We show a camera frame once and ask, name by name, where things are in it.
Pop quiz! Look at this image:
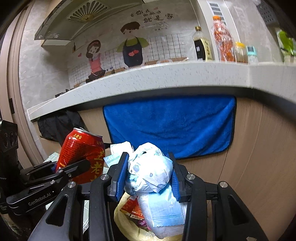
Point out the green vegetable bag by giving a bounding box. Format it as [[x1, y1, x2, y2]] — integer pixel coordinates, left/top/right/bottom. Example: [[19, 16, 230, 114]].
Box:
[[275, 28, 296, 63]]

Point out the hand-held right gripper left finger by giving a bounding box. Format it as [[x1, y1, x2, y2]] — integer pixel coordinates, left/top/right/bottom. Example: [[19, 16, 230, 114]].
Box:
[[32, 152, 130, 241]]

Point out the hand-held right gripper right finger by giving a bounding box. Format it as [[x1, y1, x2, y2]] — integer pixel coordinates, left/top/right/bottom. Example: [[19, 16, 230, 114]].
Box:
[[168, 152, 270, 241]]

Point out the small amber jar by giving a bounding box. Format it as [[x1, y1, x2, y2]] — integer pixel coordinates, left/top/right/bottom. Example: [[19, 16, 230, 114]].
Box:
[[235, 42, 245, 63]]

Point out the white tissue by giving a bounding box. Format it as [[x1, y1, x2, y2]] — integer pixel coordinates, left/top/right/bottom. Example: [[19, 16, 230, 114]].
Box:
[[110, 141, 134, 160]]

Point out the brown door frame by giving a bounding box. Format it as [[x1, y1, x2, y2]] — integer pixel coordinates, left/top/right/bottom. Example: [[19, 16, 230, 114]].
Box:
[[0, 0, 47, 167]]

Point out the red drink can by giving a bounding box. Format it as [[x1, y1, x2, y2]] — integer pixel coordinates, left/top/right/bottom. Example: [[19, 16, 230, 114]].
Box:
[[55, 127, 105, 184]]

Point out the small blue capped bottle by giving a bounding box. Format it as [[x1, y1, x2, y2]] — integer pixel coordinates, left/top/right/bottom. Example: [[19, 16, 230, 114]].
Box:
[[246, 46, 258, 65]]

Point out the blue towel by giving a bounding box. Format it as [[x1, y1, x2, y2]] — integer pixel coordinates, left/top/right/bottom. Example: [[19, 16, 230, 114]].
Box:
[[102, 95, 237, 160]]

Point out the black cloth bag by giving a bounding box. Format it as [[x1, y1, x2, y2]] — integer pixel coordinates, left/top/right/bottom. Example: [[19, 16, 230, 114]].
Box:
[[37, 110, 87, 142]]

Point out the yellow lined trash bin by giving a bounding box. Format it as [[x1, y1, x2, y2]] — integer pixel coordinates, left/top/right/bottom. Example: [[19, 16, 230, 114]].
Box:
[[114, 192, 185, 241]]

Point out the cartoon wall sticker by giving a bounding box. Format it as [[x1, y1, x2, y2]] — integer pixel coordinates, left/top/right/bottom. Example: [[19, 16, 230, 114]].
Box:
[[67, 8, 197, 90]]

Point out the steel range hood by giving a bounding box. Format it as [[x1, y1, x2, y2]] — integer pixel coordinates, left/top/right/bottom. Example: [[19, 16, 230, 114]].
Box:
[[34, 0, 144, 47]]

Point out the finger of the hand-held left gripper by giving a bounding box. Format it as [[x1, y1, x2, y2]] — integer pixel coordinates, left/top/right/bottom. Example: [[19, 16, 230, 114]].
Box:
[[20, 161, 58, 180], [23, 159, 91, 194]]

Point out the dark soy sauce bottle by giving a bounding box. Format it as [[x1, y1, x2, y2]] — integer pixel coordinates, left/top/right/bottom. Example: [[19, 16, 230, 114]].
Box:
[[194, 26, 213, 62]]

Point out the orange drink bottle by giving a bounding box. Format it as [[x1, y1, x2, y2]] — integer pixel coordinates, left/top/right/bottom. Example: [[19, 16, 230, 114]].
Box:
[[212, 16, 236, 62]]

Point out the white water heater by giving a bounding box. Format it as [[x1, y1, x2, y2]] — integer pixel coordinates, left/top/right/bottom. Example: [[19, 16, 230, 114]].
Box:
[[196, 0, 234, 61]]

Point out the white blue plastic bag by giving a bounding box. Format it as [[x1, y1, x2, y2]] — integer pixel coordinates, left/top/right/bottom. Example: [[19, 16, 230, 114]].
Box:
[[125, 142, 188, 239]]

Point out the grey stone kitchen counter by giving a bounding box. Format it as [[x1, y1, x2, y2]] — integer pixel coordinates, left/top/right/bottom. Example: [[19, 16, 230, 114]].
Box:
[[26, 61, 296, 122]]

